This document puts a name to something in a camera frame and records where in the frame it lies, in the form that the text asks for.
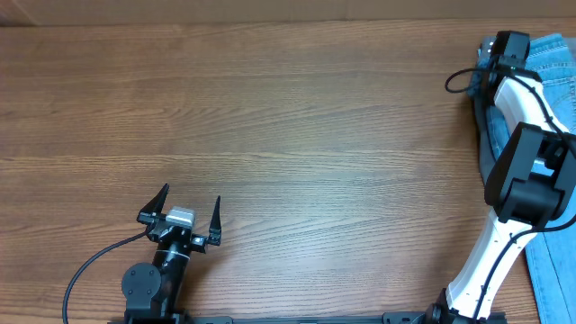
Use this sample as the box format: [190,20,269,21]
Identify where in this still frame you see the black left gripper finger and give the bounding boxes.
[209,196,221,230]
[139,184,169,216]

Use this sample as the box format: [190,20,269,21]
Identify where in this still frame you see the light blue denim jeans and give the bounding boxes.
[487,33,575,324]

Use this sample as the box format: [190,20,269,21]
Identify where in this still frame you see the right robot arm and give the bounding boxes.
[417,31,575,323]

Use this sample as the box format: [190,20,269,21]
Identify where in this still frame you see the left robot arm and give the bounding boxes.
[121,184,221,323]

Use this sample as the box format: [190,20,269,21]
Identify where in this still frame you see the grey folded trousers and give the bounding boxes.
[466,36,496,184]

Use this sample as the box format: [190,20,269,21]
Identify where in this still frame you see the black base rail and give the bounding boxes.
[109,311,508,324]

